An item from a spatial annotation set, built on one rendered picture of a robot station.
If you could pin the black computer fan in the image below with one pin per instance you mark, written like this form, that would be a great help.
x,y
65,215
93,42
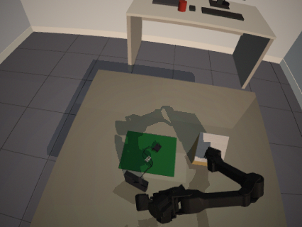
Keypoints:
x,y
136,181

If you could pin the green circuit board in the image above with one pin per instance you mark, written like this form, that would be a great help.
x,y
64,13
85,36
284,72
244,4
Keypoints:
x,y
135,158

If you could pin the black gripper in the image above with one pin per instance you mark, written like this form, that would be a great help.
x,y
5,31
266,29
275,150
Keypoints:
x,y
142,200

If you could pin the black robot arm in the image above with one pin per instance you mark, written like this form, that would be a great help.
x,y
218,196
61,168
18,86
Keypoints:
x,y
165,207

